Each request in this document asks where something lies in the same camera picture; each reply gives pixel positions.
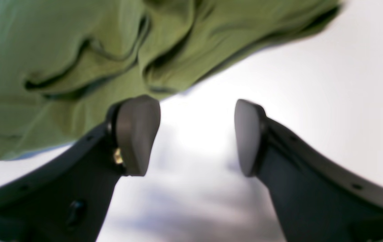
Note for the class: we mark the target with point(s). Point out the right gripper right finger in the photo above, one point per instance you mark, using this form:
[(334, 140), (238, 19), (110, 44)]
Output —
[(315, 199)]

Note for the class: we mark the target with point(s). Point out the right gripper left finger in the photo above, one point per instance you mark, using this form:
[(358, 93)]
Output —
[(67, 199)]

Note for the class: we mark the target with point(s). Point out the olive green T-shirt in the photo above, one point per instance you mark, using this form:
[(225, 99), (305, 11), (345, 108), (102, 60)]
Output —
[(64, 62)]

